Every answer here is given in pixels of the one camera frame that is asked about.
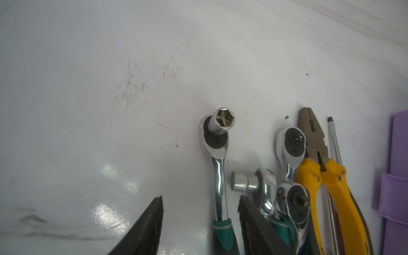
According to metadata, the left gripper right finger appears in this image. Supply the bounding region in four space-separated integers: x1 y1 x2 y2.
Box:
238 195 295 255

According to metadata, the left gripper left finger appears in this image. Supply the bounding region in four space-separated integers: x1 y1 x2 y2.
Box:
110 196 164 255

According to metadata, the red handled ratchet wrench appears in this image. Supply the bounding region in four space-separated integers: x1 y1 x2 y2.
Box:
275 126 306 183

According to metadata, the green ratchet wrench with socket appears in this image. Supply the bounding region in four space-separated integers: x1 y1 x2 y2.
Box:
199 107 240 255

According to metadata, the purple plastic tool box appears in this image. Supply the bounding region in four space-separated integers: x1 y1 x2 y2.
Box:
379 110 408 255

